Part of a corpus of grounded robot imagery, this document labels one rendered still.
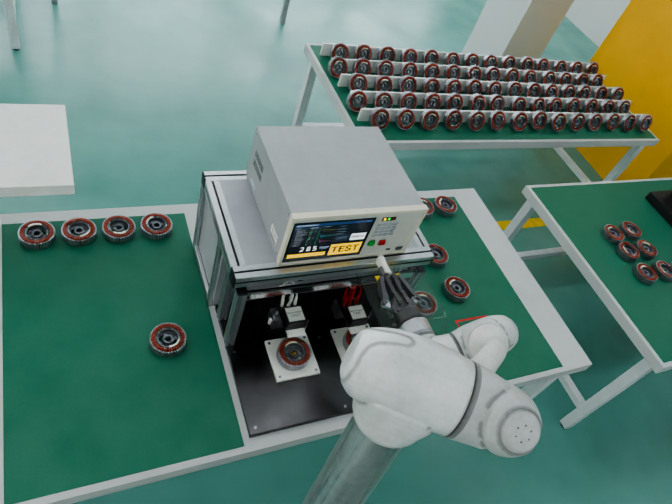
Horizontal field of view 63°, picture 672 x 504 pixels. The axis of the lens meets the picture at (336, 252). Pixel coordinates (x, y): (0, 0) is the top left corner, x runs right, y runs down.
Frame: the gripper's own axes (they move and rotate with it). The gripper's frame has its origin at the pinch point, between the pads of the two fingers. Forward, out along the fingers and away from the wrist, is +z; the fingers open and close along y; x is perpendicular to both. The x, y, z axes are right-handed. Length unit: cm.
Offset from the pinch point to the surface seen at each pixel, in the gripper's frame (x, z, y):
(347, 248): -1.5, 9.4, -7.8
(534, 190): -43, 68, 139
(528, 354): -43, -19, 74
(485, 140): -43, 108, 131
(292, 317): -26.1, 3.1, -21.8
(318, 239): 4.0, 9.4, -18.9
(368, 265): -7.6, 6.6, 0.5
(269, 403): -41, -17, -32
